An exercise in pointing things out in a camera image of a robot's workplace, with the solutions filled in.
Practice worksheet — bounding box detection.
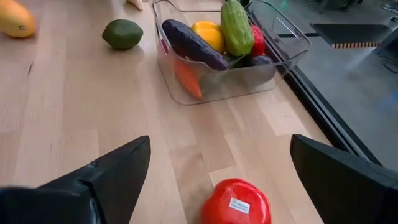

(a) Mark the round dark purple vegetable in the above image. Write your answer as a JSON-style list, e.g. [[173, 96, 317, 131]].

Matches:
[[248, 55, 274, 67]]

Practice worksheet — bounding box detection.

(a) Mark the red bell pepper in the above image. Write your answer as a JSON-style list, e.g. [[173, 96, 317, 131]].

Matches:
[[250, 24, 266, 57]]

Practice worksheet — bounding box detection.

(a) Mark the dark green avocado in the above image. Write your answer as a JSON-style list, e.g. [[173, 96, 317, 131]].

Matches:
[[101, 18, 144, 50]]

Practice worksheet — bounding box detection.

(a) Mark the purple eggplant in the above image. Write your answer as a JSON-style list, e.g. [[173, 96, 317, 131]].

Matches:
[[161, 19, 230, 72]]

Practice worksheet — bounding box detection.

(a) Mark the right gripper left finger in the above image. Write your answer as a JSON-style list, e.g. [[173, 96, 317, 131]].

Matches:
[[0, 135, 152, 224]]

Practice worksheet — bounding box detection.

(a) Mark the orange yellow mango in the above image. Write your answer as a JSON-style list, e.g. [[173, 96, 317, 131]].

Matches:
[[0, 0, 37, 39]]

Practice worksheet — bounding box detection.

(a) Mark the black mat striped edge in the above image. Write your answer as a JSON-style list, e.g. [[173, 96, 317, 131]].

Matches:
[[310, 23, 392, 50]]

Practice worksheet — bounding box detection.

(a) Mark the orange carrot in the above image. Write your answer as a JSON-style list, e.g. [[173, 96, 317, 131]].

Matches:
[[172, 58, 203, 100]]

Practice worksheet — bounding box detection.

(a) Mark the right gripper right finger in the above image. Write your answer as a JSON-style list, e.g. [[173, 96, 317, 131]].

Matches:
[[289, 134, 398, 224]]

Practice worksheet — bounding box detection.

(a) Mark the clear plastic bin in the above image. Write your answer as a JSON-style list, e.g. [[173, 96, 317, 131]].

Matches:
[[152, 0, 313, 106]]

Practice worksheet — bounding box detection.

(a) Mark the yellow bell pepper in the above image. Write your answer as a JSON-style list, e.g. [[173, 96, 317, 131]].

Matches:
[[191, 21, 226, 54]]

